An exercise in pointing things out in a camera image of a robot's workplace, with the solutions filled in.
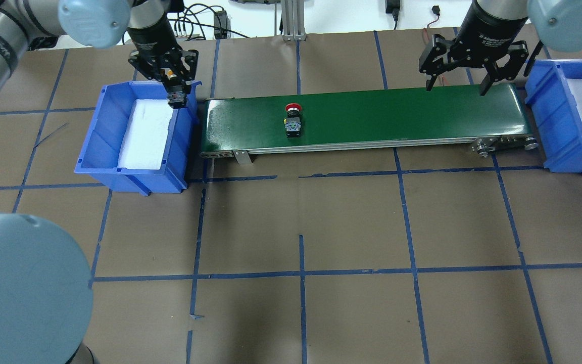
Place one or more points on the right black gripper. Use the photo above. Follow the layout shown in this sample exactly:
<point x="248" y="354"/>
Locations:
<point x="489" y="28"/>

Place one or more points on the black power adapter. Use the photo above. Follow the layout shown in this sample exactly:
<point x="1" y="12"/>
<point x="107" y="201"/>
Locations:
<point x="221" y="27"/>

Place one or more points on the green conveyor belt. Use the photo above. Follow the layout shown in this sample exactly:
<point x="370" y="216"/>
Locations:
<point x="240" y="128"/>

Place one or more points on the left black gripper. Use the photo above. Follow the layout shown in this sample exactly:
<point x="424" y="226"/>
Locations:
<point x="150" y="33"/>

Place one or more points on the aluminium frame post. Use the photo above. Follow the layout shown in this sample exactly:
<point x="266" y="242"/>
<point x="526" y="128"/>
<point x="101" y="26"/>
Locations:
<point x="293" y="20"/>

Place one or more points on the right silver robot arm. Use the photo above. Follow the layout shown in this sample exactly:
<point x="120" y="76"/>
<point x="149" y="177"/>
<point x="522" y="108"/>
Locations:
<point x="550" y="24"/>

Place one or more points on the yellow push button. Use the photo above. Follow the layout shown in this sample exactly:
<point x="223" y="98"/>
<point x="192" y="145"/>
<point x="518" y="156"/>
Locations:
<point x="176" y="93"/>

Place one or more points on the white foam pad source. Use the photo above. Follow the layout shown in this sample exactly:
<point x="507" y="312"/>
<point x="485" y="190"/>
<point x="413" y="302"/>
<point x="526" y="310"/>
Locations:
<point x="146" y="136"/>

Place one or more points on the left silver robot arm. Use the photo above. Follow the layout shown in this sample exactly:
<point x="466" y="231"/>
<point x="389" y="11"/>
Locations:
<point x="46" y="282"/>

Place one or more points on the red push button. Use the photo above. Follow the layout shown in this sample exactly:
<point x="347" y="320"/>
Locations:
<point x="293" y="120"/>

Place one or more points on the source blue plastic bin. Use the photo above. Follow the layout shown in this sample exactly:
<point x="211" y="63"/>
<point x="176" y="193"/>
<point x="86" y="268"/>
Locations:
<point x="101" y="146"/>

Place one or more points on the destination blue plastic bin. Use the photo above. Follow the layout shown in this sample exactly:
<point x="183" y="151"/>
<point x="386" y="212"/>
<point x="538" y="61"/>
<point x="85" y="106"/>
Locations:
<point x="556" y="117"/>

